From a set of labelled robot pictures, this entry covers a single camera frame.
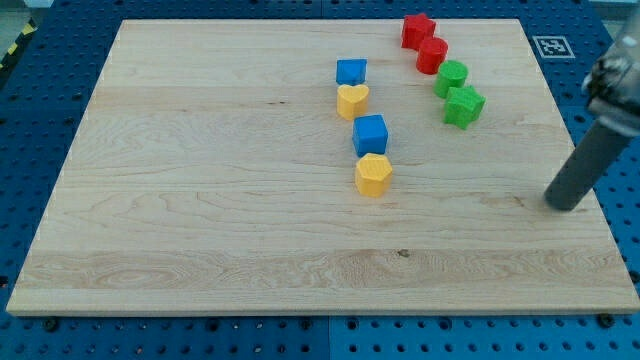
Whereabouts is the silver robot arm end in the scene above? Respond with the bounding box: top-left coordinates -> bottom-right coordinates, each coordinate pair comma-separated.
583,6 -> 639,137

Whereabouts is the green star block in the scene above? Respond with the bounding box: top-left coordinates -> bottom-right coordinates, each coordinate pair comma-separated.
443,86 -> 486,130

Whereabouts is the red star block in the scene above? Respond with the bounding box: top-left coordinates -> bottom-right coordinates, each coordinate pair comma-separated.
401,13 -> 436,50

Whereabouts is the yellow hexagon block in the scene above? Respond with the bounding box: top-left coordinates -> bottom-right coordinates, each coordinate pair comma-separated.
355,153 -> 393,197

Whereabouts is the blue cube block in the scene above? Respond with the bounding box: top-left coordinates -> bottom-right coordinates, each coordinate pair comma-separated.
352,114 -> 388,157

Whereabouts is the yellow heart block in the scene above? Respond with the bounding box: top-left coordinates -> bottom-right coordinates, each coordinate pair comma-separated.
336,84 -> 370,121

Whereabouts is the wooden board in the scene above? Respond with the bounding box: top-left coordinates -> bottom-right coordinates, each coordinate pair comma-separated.
7,19 -> 639,317

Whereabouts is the blue pentagon block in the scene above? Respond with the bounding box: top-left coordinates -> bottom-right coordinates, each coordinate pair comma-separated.
335,58 -> 367,86

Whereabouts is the green cylinder block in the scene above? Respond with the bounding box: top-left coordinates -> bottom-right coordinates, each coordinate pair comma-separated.
433,60 -> 469,98

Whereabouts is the red cylinder block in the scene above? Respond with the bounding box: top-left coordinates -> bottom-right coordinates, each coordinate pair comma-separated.
416,37 -> 448,75

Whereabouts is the white fiducial marker tag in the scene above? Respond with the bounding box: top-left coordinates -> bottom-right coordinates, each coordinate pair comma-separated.
532,35 -> 575,59

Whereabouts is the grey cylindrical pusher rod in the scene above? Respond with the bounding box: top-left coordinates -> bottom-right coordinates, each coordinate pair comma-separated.
544,120 -> 634,211

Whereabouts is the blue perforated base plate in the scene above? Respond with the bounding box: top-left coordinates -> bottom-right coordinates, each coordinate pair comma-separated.
1,1 -> 639,359

